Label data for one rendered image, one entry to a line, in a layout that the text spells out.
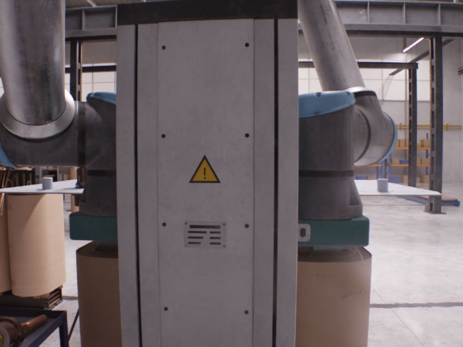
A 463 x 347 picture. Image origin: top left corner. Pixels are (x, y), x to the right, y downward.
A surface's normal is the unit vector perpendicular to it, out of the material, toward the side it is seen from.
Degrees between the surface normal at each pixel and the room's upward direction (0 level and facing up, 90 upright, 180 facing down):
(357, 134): 93
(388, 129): 80
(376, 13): 90
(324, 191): 70
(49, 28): 132
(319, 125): 90
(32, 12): 148
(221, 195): 90
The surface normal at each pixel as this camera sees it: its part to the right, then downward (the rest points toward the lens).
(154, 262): -0.09, 0.04
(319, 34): -0.56, -0.04
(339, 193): 0.24, -0.30
